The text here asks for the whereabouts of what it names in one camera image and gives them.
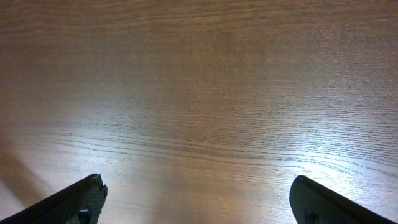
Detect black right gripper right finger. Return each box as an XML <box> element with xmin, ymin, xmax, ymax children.
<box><xmin>289</xmin><ymin>175</ymin><xmax>397</xmax><ymax>224</ymax></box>

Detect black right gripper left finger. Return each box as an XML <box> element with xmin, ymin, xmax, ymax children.
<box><xmin>1</xmin><ymin>174</ymin><xmax>108</xmax><ymax>224</ymax></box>

